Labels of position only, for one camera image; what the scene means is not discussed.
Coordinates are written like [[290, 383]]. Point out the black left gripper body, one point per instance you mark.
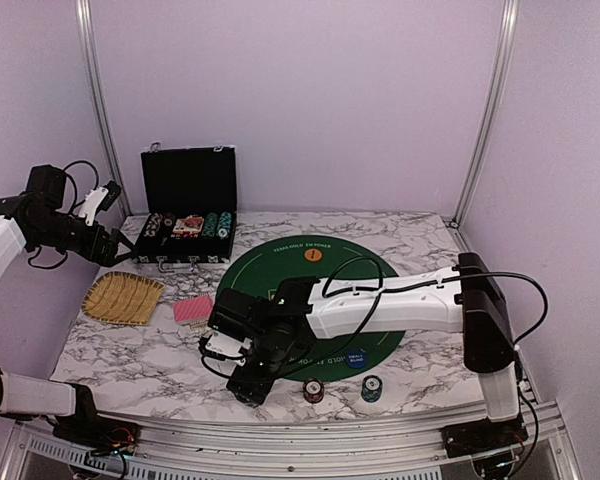
[[85, 247]]

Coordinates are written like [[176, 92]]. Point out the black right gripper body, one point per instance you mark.
[[271, 361]]

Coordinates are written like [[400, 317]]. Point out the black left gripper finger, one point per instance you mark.
[[117, 259], [119, 238]]

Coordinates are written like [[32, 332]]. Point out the red black chip stack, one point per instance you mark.
[[313, 390]]

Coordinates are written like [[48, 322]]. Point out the blue small blind button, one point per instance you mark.
[[356, 359]]

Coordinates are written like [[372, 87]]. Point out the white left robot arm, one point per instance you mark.
[[27, 222]]

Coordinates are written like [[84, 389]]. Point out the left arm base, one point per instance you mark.
[[102, 435]]

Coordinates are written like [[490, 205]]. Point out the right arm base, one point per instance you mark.
[[480, 436]]

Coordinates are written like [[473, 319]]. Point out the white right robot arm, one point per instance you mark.
[[462, 299]]

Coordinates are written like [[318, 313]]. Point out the blue chips in case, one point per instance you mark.
[[152, 225]]

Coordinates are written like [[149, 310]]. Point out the woven bamboo tray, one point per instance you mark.
[[122, 298]]

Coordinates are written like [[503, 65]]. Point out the brown chips in case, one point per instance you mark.
[[168, 220]]

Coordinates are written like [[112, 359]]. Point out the card deck in case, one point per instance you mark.
[[180, 230]]

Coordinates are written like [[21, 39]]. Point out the round green poker mat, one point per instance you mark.
[[347, 312]]

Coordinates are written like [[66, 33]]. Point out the blue gold card box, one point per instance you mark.
[[199, 326]]

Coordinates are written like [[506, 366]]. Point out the red-backed card deck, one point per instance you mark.
[[194, 310]]

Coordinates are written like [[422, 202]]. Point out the orange dealer button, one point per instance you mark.
[[313, 255]]

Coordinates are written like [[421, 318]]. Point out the black poker chip case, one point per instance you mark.
[[184, 182]]

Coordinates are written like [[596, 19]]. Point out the green chips row in case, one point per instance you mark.
[[210, 225]]

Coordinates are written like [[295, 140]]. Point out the teal chips row in case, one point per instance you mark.
[[224, 225]]

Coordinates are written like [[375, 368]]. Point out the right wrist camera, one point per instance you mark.
[[230, 337]]

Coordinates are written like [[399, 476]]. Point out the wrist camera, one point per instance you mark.
[[230, 337], [99, 199]]

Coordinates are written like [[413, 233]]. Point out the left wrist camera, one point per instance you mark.
[[99, 199]]

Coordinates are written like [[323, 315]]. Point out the left aluminium frame post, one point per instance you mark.
[[88, 45]]

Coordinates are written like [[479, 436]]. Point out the aluminium frame post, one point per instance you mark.
[[502, 61], [88, 45]]

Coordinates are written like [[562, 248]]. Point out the aluminium front rail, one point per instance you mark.
[[384, 447]]

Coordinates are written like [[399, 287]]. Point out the right aluminium frame post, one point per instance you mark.
[[502, 61]]

